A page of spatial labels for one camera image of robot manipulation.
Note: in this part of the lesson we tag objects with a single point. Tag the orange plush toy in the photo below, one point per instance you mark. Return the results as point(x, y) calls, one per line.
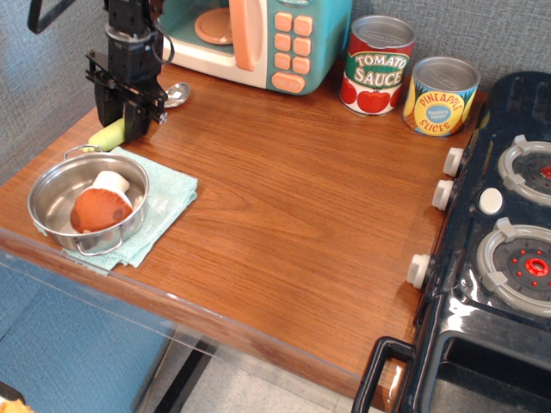
point(12, 401)

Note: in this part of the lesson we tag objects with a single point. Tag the pineapple slices can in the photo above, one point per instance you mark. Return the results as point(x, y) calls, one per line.
point(441, 93)

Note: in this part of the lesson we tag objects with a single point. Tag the light teal cloth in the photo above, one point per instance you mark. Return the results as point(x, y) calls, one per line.
point(170, 193)

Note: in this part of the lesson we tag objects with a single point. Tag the tomato sauce can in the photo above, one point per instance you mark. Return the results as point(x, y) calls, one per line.
point(379, 53)

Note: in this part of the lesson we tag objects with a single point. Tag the teal toy microwave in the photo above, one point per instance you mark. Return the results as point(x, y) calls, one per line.
point(284, 46)

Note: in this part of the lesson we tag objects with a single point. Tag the black toy stove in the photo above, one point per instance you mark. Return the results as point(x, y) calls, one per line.
point(483, 321)

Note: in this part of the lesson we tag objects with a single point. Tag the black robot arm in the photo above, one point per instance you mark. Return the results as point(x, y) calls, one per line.
point(134, 21)

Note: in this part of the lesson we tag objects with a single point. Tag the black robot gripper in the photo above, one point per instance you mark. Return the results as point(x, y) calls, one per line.
point(126, 81)

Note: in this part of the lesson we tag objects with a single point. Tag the yellow handled metal spoon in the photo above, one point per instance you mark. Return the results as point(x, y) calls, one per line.
point(113, 135)

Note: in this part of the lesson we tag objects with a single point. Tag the metal pot with handles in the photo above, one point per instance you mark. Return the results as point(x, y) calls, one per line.
point(53, 195)

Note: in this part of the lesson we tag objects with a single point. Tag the brown toy mushroom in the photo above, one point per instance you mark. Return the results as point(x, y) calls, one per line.
point(102, 205)

